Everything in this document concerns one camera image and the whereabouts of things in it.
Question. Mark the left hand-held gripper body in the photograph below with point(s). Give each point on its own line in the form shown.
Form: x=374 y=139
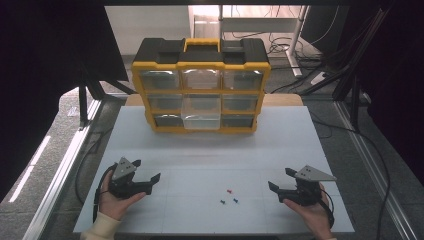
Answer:
x=124 y=170

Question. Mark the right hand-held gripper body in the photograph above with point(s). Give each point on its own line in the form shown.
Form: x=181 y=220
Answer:
x=308 y=191

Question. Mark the clear plastic drawer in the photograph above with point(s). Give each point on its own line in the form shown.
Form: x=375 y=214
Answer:
x=202 y=100
x=201 y=121
x=240 y=102
x=165 y=102
x=242 y=80
x=237 y=121
x=168 y=120
x=201 y=79
x=160 y=80

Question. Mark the person's right hand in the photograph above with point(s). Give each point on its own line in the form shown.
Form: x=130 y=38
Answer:
x=313 y=218

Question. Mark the person's left hand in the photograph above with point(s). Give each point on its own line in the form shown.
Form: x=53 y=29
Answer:
x=113 y=205

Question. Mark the black metal stand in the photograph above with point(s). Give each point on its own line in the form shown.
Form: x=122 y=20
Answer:
x=87 y=90
x=353 y=83

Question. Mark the white power strip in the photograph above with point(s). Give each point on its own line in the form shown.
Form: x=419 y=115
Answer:
x=318 y=78

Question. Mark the yellow and black drawer organizer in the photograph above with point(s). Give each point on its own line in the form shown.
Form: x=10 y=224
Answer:
x=200 y=61

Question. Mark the black curtain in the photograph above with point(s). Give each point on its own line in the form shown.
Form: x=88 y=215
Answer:
x=400 y=83
x=50 y=66

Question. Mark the aluminium frame rail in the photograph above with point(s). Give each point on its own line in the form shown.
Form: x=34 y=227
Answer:
x=373 y=173
x=63 y=166

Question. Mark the white metal desk frame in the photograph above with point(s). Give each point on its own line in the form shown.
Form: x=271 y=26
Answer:
x=256 y=24

